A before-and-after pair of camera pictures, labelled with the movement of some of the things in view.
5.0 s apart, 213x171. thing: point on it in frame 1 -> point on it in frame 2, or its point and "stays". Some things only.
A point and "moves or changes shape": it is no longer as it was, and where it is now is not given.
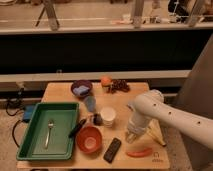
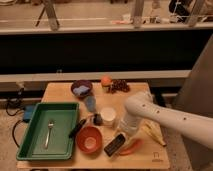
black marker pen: (83, 121) stays
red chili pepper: (142, 153) -> (133, 147)
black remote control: (112, 149) moves or changes shape
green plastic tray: (47, 135) stays
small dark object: (97, 119) stays
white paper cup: (108, 115) stays
